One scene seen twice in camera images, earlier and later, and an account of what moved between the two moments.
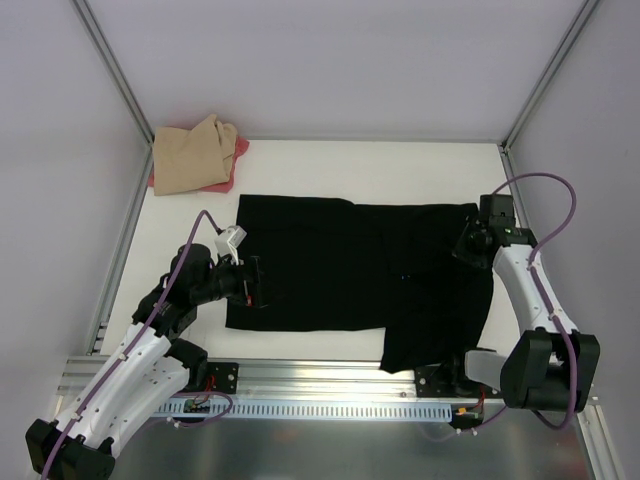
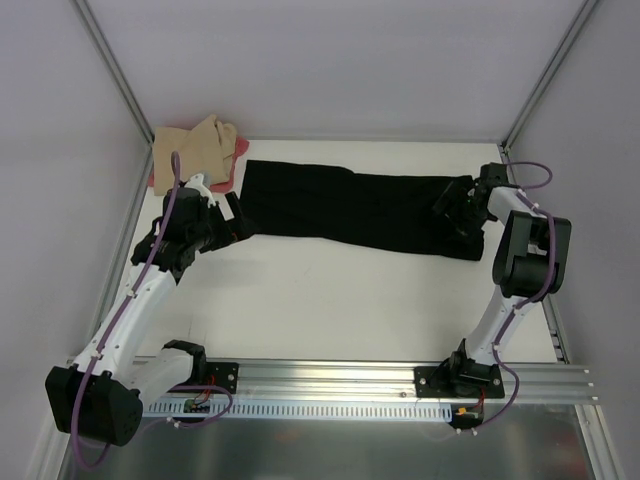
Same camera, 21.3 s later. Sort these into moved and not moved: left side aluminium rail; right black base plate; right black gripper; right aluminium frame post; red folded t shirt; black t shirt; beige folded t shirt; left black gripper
Moved: black t shirt; right black gripper; left black gripper
Not moved: right aluminium frame post; left side aluminium rail; red folded t shirt; beige folded t shirt; right black base plate
